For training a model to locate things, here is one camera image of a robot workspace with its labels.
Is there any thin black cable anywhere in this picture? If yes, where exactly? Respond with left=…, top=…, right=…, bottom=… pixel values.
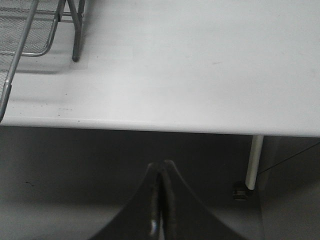
left=257, top=142, right=320, bottom=175

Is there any black table foot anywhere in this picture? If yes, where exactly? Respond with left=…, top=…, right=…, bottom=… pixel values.
left=232, top=181, right=250, bottom=201

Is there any silver rack frame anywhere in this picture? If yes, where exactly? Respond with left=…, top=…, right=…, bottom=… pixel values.
left=57, top=0, right=86, bottom=63

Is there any silver mesh tray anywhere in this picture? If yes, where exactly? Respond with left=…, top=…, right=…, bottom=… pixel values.
left=0, top=0, right=66, bottom=57
left=0, top=0, right=39, bottom=119

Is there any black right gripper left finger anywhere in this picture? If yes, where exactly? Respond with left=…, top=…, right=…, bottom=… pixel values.
left=91, top=162, right=161, bottom=240

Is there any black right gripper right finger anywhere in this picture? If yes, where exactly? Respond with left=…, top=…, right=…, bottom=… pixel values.
left=159, top=160, right=244, bottom=240

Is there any white table leg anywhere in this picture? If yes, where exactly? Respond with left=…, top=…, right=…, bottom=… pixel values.
left=245, top=135, right=264, bottom=191

